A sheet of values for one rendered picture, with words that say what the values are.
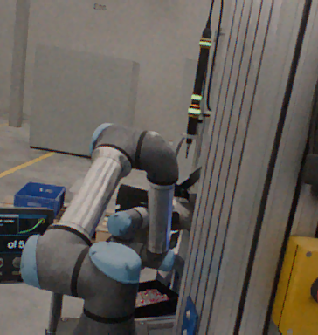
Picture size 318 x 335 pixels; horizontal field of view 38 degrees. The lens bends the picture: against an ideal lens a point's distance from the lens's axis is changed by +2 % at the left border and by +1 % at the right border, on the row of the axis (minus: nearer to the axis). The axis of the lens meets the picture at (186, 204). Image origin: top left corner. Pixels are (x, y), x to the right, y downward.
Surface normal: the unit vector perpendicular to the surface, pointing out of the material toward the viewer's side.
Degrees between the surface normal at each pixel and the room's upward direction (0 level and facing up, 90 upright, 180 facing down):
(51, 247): 35
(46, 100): 90
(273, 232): 90
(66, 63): 90
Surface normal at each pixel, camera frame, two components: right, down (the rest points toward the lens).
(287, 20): 0.18, 0.28
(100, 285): -0.22, 0.18
